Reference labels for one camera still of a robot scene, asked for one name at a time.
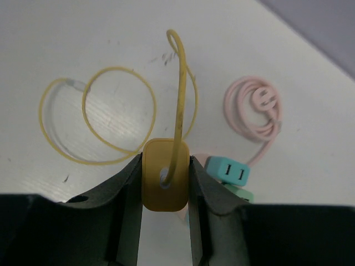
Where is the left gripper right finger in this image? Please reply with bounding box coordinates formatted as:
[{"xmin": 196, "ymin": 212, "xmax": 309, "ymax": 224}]
[{"xmin": 189, "ymin": 157, "xmax": 354, "ymax": 265}]

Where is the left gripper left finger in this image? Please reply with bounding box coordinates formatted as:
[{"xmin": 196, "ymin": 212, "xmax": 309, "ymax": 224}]
[{"xmin": 1, "ymin": 155, "xmax": 143, "ymax": 265}]

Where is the green adapter plug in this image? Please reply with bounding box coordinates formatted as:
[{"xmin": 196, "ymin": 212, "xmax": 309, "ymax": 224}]
[{"xmin": 222, "ymin": 183, "xmax": 254, "ymax": 203}]

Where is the blue adapter plug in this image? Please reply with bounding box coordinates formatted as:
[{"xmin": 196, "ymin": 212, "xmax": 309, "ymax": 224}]
[{"xmin": 206, "ymin": 156, "xmax": 250, "ymax": 186}]

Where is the yellow charger plug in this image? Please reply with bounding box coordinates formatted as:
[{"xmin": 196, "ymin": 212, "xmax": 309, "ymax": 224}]
[{"xmin": 141, "ymin": 138, "xmax": 190, "ymax": 212}]

